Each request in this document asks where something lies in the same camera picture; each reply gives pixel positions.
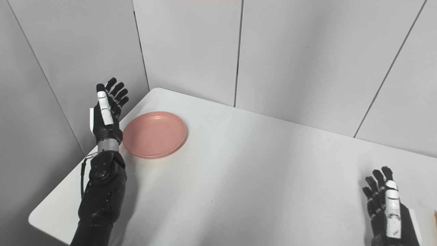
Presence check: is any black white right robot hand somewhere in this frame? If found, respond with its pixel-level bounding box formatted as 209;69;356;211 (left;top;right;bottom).
362;166;424;246

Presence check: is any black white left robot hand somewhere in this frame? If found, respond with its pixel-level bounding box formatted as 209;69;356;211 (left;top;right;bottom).
89;77;130;146

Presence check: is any pink round plate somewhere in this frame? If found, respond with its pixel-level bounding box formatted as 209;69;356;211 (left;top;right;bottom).
123;111;187;159

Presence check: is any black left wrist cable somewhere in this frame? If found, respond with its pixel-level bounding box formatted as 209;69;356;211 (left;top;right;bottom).
80;153;100;200

